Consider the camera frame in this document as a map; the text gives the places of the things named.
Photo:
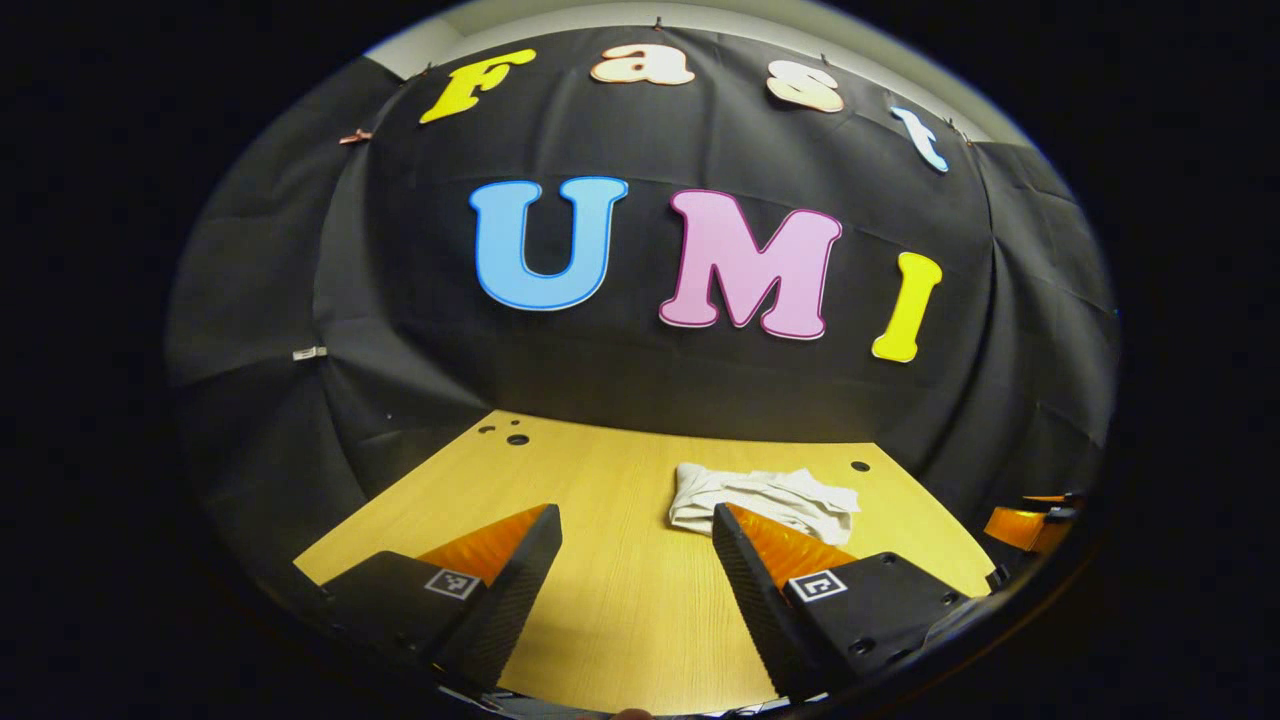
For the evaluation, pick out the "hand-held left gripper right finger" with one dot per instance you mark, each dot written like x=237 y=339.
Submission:
x=755 y=600

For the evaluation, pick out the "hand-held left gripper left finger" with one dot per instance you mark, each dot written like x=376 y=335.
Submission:
x=520 y=590

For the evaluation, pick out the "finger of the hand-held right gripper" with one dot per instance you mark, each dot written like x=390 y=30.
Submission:
x=1020 y=526

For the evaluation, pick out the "white jeans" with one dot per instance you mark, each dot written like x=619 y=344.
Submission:
x=770 y=492

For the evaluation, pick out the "black backdrop cloth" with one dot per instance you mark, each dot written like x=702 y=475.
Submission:
x=650 y=370

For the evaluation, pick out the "silver backdrop clip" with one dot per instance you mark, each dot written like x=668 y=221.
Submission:
x=309 y=353

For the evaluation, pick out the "copper backdrop clip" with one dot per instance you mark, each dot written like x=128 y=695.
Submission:
x=356 y=136

